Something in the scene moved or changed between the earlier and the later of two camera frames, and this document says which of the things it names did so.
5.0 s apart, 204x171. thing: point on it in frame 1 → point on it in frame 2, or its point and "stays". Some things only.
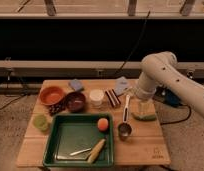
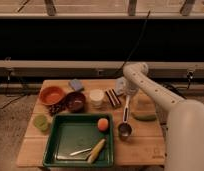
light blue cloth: x=120 y=85 stays
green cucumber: x=141 y=116 stays
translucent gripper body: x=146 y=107 → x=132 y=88
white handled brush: x=126 y=110 stays
